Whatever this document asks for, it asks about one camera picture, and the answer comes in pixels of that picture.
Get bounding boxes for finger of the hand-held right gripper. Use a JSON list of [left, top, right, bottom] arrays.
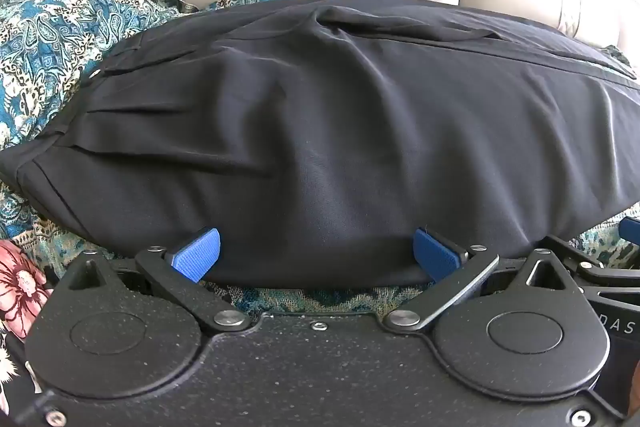
[[547, 217, 640, 289]]

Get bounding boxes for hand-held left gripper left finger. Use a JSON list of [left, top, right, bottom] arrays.
[[65, 227, 251, 334]]

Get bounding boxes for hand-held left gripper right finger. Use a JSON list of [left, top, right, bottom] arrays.
[[382, 228, 583, 333]]

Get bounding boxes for black pants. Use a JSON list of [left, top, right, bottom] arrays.
[[0, 0, 640, 288]]

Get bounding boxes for dark floral cloth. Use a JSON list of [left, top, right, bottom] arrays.
[[0, 239, 57, 408]]

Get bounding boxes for teal paisley blanket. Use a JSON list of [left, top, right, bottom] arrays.
[[0, 0, 640, 313]]

